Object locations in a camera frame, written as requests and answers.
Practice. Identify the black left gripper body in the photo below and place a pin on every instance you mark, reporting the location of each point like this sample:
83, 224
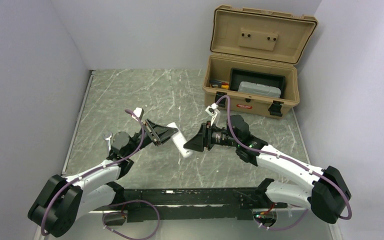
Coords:
147, 138

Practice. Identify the silver wrench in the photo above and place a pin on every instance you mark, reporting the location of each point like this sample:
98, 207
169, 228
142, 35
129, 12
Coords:
107, 138

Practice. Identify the tan plastic toolbox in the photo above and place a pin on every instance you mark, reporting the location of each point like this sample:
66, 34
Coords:
257, 40

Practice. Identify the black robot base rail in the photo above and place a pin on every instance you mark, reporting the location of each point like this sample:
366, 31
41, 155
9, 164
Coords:
240, 203

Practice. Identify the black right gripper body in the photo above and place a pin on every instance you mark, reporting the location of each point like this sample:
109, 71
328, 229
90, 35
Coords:
217, 136

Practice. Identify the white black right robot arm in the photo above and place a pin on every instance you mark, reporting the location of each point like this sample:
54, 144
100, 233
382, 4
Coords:
321, 190

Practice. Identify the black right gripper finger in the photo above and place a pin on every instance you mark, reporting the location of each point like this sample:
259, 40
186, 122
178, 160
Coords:
199, 138
197, 146

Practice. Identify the screwdrivers in toolbox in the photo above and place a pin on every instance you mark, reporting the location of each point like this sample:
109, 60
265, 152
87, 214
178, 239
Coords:
215, 83

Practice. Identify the grey plastic case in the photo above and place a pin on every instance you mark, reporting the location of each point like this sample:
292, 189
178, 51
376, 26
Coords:
259, 89

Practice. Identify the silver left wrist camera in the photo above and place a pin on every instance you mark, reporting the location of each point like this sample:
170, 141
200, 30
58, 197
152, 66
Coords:
138, 113

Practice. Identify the black toolbox tray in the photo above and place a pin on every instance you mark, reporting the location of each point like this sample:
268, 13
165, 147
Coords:
240, 75

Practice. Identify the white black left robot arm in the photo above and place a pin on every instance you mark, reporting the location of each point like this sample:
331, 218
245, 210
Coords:
63, 200

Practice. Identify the white remote control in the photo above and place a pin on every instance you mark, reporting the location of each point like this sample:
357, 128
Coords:
179, 140

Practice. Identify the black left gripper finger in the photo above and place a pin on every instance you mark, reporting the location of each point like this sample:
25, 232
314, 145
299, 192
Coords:
164, 134
157, 127

